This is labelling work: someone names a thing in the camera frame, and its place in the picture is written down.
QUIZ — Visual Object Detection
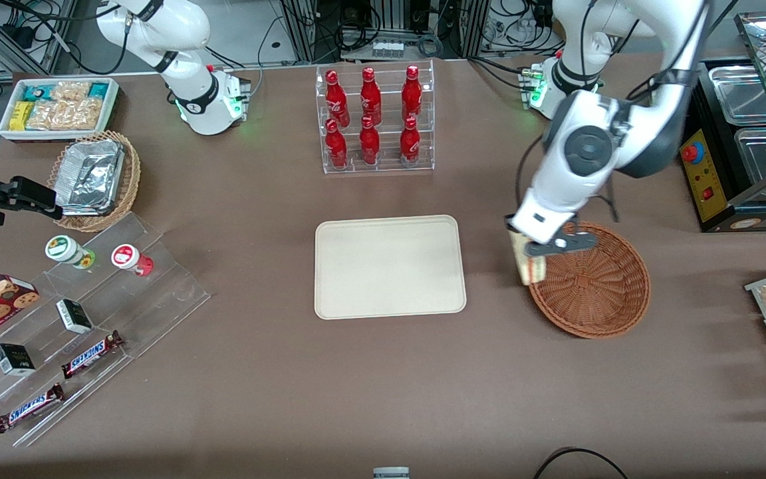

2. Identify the triangle sandwich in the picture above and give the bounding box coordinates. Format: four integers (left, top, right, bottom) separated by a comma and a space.
508, 230, 548, 287

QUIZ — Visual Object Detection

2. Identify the large brown wicker basket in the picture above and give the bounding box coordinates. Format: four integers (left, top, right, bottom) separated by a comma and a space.
528, 222, 651, 339

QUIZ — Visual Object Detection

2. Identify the small tan wicker basket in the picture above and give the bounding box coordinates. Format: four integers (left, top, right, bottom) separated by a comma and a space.
47, 130, 142, 233

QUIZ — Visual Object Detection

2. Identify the cream plastic tray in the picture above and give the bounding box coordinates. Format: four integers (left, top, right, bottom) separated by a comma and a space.
315, 214, 467, 321

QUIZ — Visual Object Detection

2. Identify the green lid cup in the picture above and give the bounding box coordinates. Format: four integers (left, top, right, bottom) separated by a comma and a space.
45, 235, 96, 269

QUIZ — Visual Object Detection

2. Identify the aluminium foil container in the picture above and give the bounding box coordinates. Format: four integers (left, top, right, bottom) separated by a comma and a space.
57, 140, 124, 215

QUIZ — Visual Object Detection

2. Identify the white snack bin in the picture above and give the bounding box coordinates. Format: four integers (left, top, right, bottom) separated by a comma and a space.
0, 78, 121, 142

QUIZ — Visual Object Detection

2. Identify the yellow snack packet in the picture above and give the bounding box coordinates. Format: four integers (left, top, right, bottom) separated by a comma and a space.
9, 101, 35, 131

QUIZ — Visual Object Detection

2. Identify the clear cracker bag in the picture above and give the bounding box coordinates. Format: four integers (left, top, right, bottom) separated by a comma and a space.
26, 98, 103, 131
51, 81, 92, 102

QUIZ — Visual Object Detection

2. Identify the red lid cup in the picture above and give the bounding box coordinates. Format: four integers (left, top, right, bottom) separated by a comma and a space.
111, 244, 154, 277

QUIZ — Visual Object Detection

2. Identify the small black box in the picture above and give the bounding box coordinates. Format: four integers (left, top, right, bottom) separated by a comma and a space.
56, 299, 94, 335
0, 343, 36, 377

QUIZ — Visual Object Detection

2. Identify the red cola bottle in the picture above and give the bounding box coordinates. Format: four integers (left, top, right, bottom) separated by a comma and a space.
359, 116, 381, 166
325, 118, 348, 169
325, 69, 350, 127
402, 65, 423, 122
400, 116, 421, 165
360, 67, 382, 126

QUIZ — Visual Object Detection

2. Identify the clear acrylic bottle rack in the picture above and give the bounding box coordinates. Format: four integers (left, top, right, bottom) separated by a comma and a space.
315, 60, 436, 175

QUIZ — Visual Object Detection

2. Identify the black food warmer yellow panel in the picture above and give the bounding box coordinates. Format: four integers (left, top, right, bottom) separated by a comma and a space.
679, 0, 766, 234

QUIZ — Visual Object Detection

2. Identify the clear acrylic stepped display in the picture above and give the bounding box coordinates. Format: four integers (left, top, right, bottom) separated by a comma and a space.
0, 213, 211, 448

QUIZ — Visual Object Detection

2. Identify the snickers bar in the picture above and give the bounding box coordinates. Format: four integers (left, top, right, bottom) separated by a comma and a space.
0, 383, 66, 434
61, 331, 124, 380

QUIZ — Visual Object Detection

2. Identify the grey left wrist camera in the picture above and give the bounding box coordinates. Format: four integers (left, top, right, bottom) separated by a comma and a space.
524, 234, 594, 260

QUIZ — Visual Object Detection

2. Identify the black table edge cable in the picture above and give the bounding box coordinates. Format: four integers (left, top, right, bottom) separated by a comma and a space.
533, 447, 630, 479

